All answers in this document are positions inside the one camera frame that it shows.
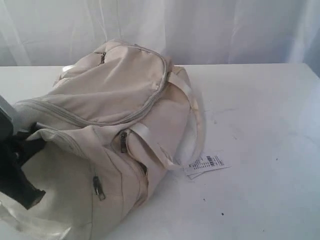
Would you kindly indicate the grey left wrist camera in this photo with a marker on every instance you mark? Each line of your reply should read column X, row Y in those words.
column 9, row 120

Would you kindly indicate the white barcode price tag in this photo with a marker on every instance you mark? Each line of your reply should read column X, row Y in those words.
column 206, row 163

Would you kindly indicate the beige duffel bag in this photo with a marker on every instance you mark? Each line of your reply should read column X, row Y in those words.
column 113, row 125

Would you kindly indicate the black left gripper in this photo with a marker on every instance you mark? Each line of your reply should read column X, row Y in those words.
column 15, row 151

